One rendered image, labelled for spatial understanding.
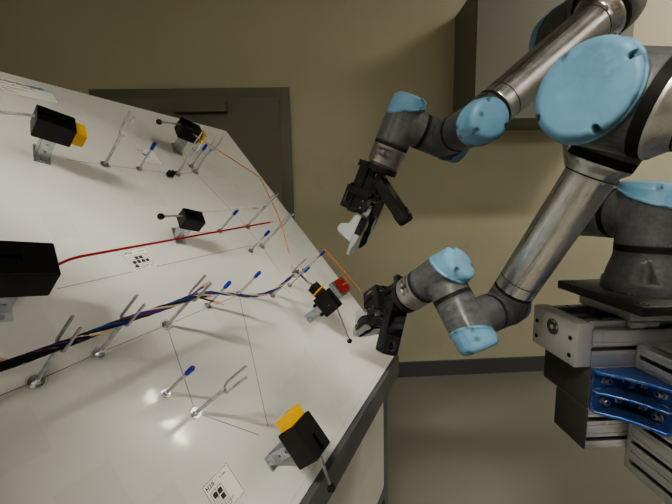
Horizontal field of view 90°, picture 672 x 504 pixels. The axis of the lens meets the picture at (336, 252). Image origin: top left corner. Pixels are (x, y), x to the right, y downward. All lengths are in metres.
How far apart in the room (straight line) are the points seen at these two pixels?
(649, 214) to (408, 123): 0.50
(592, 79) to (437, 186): 2.16
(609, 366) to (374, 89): 2.20
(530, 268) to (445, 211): 1.97
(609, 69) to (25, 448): 0.77
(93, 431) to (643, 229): 0.99
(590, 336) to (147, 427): 0.79
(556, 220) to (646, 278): 0.29
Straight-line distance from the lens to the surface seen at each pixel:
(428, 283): 0.67
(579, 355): 0.84
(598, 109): 0.50
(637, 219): 0.91
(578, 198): 0.67
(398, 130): 0.75
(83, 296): 0.66
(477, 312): 0.66
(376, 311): 0.78
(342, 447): 0.80
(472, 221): 2.73
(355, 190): 0.77
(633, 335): 0.90
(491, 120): 0.66
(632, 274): 0.91
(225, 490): 0.62
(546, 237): 0.68
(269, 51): 2.71
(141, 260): 0.74
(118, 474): 0.57
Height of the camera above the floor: 1.36
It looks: 8 degrees down
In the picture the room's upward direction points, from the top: 1 degrees counter-clockwise
